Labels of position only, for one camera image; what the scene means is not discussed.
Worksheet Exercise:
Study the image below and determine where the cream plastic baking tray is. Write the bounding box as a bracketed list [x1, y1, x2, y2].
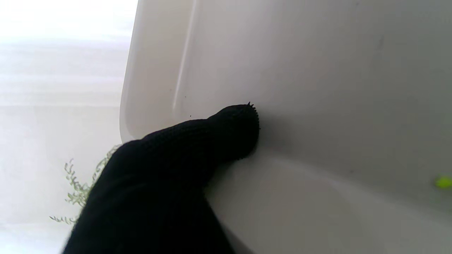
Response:
[119, 0, 452, 254]

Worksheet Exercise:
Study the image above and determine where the printed room backdrop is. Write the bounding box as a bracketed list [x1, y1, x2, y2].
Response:
[0, 0, 140, 254]

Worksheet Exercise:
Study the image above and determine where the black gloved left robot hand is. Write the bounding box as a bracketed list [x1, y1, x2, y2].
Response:
[62, 102, 261, 254]

